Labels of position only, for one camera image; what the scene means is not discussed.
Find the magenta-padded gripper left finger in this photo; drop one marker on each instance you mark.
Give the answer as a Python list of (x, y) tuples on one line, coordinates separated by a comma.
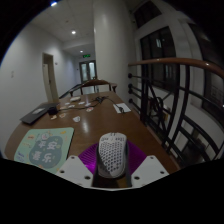
[(75, 170)]

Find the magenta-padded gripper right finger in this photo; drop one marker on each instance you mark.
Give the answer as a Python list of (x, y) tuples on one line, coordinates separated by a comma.
[(150, 168)]

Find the white perforated computer mouse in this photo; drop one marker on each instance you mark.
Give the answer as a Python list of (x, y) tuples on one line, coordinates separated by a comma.
[(112, 155)]

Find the mint green printed mouse pad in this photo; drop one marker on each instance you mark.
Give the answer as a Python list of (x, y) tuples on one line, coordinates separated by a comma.
[(45, 146)]

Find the small white sticker card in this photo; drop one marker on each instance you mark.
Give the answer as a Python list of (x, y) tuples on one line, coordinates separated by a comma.
[(81, 103), (88, 104), (71, 106), (76, 119)]

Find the small pink sticker card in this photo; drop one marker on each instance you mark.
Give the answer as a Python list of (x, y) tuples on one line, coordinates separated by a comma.
[(62, 115)]

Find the small orange sticker card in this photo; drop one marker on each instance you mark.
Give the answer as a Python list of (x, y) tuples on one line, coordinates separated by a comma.
[(53, 117)]

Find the small red-white sticker card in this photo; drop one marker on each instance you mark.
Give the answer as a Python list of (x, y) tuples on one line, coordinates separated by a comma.
[(89, 109)]

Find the small black box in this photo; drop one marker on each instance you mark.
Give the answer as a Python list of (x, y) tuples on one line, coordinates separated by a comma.
[(53, 110)]

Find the white paper sheet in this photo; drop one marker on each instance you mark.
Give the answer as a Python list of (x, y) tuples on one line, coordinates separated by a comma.
[(124, 106)]

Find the dark closed laptop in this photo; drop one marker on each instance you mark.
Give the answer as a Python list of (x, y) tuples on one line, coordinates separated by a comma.
[(35, 114)]

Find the flat white box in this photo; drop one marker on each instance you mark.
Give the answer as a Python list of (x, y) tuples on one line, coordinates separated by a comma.
[(75, 99)]

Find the brown wooden chair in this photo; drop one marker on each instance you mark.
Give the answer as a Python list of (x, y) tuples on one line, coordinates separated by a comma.
[(95, 82)]

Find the pale side door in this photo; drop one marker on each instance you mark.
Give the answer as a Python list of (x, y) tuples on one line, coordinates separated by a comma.
[(50, 80)]

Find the glazed double door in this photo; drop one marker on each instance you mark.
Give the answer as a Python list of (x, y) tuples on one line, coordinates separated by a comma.
[(88, 71)]

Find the wide dark-framed window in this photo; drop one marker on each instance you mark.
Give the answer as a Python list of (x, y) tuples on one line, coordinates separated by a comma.
[(211, 83)]

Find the black railing with wooden handrail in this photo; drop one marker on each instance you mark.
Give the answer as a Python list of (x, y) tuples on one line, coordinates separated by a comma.
[(173, 61)]

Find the green exit sign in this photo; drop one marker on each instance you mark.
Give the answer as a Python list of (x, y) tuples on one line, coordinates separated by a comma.
[(86, 55)]

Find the tall dark-framed window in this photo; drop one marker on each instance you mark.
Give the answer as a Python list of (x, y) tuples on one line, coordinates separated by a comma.
[(158, 50)]

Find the round ceiling lights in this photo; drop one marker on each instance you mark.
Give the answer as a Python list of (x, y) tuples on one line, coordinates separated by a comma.
[(73, 32)]

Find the small dark-framed window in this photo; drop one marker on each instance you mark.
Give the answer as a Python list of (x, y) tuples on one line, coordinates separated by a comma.
[(146, 13)]

